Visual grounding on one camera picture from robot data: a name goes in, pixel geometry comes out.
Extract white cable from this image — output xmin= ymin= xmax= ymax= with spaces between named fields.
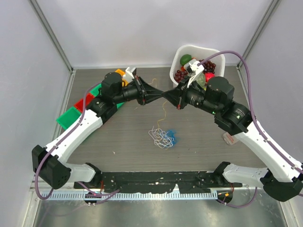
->
xmin=148 ymin=126 xmax=175 ymax=149

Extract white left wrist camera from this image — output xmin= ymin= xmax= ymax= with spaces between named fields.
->
xmin=123 ymin=67 xmax=137 ymax=83

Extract white plastic fruit basket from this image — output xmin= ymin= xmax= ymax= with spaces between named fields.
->
xmin=169 ymin=44 xmax=225 ymax=88

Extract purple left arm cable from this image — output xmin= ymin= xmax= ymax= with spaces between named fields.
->
xmin=34 ymin=81 xmax=120 ymax=210

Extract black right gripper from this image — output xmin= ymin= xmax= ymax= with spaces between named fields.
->
xmin=162 ymin=75 xmax=221 ymax=116

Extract red apple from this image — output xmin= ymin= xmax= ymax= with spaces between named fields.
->
xmin=205 ymin=72 xmax=215 ymax=83

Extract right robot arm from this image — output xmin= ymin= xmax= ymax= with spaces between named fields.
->
xmin=162 ymin=77 xmax=303 ymax=202

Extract dark purple grape bunch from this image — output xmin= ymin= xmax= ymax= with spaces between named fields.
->
xmin=202 ymin=61 xmax=216 ymax=74

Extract green lime fruit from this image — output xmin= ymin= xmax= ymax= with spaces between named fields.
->
xmin=179 ymin=54 xmax=192 ymax=66

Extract red and white card box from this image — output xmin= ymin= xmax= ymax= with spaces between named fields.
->
xmin=222 ymin=132 xmax=239 ymax=146

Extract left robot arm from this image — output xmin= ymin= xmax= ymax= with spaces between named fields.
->
xmin=32 ymin=72 xmax=162 ymax=189

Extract right aluminium frame post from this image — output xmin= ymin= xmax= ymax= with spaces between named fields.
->
xmin=236 ymin=0 xmax=282 ymax=69

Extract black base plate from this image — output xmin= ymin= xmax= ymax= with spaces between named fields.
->
xmin=84 ymin=171 xmax=242 ymax=194

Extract aluminium frame post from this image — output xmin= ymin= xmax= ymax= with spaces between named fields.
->
xmin=236 ymin=0 xmax=282 ymax=69
xmin=27 ymin=0 xmax=74 ymax=73

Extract white perforated cable duct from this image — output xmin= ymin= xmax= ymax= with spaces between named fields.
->
xmin=48 ymin=191 xmax=218 ymax=201

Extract green plastic bin beside yellow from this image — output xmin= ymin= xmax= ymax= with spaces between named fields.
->
xmin=90 ymin=84 xmax=124 ymax=109

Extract red plastic bin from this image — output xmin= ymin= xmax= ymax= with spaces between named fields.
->
xmin=73 ymin=93 xmax=95 ymax=113

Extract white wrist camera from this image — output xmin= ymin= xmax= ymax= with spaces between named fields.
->
xmin=187 ymin=61 xmax=204 ymax=87
xmin=123 ymin=67 xmax=137 ymax=83

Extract green plastic bin at end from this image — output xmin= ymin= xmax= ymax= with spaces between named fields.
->
xmin=56 ymin=106 xmax=81 ymax=130

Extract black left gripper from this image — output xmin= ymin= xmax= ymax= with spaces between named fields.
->
xmin=113 ymin=75 xmax=163 ymax=105

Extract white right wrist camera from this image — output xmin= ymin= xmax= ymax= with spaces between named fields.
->
xmin=187 ymin=61 xmax=204 ymax=87

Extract red and yellow peaches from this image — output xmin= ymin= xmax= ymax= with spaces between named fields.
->
xmin=182 ymin=58 xmax=196 ymax=73

